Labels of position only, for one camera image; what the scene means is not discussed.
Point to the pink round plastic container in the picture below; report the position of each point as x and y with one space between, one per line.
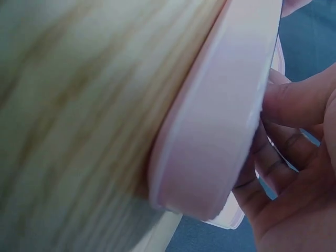
210 136

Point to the person's right hand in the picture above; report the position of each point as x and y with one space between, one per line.
302 210

